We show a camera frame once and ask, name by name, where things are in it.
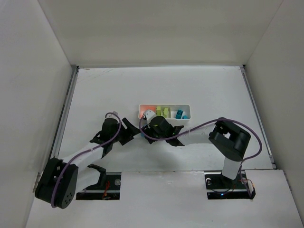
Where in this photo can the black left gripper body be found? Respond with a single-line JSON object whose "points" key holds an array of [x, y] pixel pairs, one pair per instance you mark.
{"points": [[127, 130]]}

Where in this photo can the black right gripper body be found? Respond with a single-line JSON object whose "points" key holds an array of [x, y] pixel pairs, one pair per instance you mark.
{"points": [[147, 133]]}

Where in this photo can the green lego block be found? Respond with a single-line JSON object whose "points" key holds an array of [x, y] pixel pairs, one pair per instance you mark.
{"points": [[166, 112], [158, 111]]}

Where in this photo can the orange round lego piece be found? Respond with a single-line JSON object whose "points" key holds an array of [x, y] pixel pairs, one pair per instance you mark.
{"points": [[142, 110]]}

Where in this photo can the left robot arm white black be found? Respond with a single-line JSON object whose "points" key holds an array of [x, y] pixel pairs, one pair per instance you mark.
{"points": [[62, 179]]}

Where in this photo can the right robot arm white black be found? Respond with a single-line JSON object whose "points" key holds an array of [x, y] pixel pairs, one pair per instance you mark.
{"points": [[231, 140]]}

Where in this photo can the white three-compartment tray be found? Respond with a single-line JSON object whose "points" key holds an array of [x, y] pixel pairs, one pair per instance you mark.
{"points": [[172, 109]]}

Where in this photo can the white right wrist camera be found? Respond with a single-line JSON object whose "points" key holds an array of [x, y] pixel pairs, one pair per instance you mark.
{"points": [[148, 115]]}

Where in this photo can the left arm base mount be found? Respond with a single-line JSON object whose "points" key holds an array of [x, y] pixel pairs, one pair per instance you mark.
{"points": [[95, 183]]}

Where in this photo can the left aluminium table rail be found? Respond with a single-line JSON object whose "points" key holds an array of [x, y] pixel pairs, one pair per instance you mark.
{"points": [[57, 140]]}

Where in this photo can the aluminium table rail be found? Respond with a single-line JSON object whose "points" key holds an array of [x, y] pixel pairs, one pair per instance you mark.
{"points": [[264, 140], [57, 140]]}

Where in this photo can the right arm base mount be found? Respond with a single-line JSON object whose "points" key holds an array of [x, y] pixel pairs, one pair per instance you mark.
{"points": [[220, 187]]}

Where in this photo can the right aluminium table rail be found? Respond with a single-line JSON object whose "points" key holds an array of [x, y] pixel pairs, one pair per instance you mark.
{"points": [[264, 140]]}

